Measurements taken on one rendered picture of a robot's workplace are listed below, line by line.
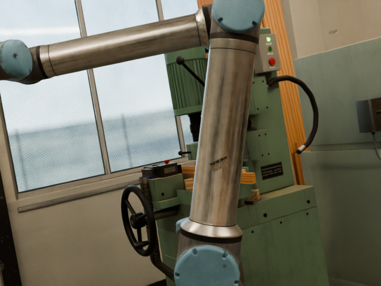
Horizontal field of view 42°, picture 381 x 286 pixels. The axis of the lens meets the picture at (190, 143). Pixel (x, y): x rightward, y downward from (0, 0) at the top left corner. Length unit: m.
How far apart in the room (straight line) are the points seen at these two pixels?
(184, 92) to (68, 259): 1.59
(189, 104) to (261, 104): 0.30
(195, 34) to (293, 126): 2.81
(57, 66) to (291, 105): 2.92
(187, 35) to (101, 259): 2.27
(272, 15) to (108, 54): 2.94
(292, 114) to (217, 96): 2.94
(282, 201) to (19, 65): 1.27
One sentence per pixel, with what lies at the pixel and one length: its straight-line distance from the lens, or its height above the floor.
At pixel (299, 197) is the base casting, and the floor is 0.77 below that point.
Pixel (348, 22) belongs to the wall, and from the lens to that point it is 4.50.
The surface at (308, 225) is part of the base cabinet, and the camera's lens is 2.21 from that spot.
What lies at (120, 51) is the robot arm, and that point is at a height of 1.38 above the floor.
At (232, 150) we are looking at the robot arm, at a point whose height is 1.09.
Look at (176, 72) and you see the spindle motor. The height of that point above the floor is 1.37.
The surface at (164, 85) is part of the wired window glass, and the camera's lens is 3.63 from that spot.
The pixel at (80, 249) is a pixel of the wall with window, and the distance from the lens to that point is 3.27.
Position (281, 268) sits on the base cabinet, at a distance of 2.14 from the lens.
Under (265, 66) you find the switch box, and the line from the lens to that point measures 2.15.
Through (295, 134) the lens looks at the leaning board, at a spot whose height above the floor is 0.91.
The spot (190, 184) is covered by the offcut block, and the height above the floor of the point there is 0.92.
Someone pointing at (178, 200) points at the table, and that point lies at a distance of 2.01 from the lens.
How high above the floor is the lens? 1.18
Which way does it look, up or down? 3 degrees down
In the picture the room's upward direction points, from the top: 9 degrees counter-clockwise
